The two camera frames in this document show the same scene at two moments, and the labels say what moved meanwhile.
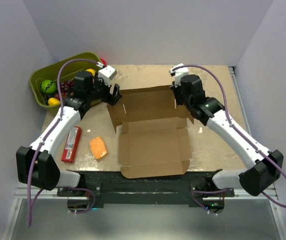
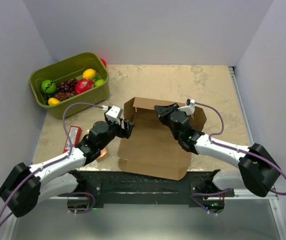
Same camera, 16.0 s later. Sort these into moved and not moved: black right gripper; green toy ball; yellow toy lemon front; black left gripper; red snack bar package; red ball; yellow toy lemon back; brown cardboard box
Moved: black left gripper; brown cardboard box; black right gripper
Not moved: yellow toy lemon front; red snack bar package; red ball; yellow toy lemon back; green toy ball
